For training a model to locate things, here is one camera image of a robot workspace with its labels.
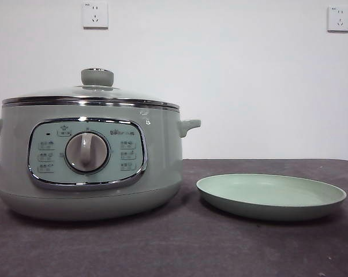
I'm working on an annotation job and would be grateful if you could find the glass lid with green knob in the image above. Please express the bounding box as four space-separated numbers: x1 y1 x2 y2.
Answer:
2 68 181 108

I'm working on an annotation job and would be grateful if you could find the pale green electric steamer pot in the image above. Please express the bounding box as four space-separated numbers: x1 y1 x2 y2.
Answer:
0 101 202 222

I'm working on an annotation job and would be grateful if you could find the pale green round plate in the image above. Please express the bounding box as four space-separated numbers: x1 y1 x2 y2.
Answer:
196 173 347 222

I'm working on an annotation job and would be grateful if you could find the white wall socket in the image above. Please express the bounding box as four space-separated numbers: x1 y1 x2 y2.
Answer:
327 6 348 32
81 2 109 29

